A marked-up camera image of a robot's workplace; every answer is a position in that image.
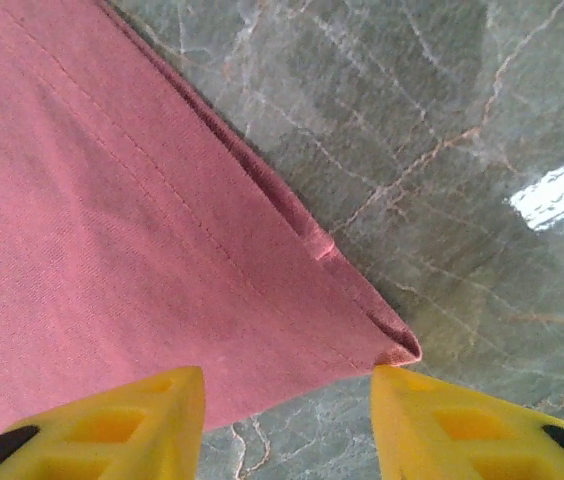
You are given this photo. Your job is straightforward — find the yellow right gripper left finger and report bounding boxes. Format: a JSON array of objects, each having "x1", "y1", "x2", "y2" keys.
[{"x1": 0, "y1": 365, "x2": 208, "y2": 480}]

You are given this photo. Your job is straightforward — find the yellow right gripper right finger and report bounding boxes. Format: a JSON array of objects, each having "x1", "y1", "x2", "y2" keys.
[{"x1": 370, "y1": 364, "x2": 564, "y2": 480}]

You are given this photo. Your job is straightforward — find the maroon t-shirt with white print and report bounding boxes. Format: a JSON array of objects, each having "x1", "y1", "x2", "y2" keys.
[{"x1": 0, "y1": 0, "x2": 423, "y2": 451}]

